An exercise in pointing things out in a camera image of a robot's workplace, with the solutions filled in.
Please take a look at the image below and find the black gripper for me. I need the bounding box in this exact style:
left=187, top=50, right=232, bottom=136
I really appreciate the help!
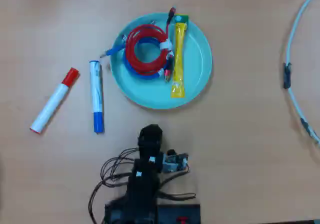
left=136, top=124, right=166, bottom=175

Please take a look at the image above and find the blue capped white marker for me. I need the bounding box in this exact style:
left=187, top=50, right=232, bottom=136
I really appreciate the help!
left=88, top=59, right=105, bottom=134

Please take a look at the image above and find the green round bowl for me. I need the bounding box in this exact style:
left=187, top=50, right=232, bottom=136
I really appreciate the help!
left=110, top=12, right=214, bottom=110

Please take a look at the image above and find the yellow sachet packet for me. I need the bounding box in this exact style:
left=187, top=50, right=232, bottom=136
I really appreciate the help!
left=170, top=13, right=190, bottom=99

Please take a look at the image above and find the red capped white marker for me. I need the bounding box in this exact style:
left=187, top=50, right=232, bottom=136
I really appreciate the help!
left=29, top=67, right=81, bottom=135

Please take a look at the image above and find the black tape wrap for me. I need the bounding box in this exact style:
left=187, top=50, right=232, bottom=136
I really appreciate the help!
left=283, top=62, right=292, bottom=90

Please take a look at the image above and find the thin black wire bundle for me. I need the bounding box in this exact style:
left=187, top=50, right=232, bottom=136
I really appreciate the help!
left=87, top=147, right=141, bottom=224

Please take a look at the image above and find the black cable loop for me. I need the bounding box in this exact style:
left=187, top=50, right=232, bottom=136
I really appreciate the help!
left=158, top=168, right=197, bottom=203

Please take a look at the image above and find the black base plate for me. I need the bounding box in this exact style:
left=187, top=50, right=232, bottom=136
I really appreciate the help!
left=155, top=203, right=202, bottom=224

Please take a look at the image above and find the red coiled cable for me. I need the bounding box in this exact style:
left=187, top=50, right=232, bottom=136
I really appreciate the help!
left=124, top=5, right=178, bottom=84

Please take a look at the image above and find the white cable tie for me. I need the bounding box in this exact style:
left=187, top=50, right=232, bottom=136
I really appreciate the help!
left=159, top=40, right=173, bottom=51

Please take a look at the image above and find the blue coiled cable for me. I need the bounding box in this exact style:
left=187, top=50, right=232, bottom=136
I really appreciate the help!
left=99, top=24, right=163, bottom=80

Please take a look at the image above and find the long white cable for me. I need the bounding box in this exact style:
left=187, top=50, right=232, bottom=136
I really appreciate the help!
left=284, top=0, right=320, bottom=145

